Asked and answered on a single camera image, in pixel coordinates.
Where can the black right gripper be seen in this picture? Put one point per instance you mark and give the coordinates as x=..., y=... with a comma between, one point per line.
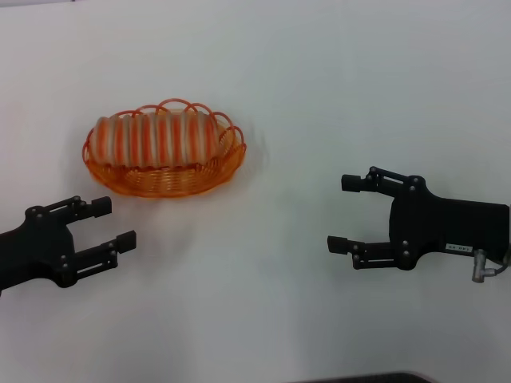
x=451, y=223

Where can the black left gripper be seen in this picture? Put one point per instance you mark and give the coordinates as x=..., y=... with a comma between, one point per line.
x=32, y=251

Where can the orange striped bread loaf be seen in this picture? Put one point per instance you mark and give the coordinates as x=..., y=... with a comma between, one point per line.
x=155, y=139

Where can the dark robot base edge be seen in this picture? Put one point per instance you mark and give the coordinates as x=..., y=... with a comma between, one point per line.
x=359, y=378

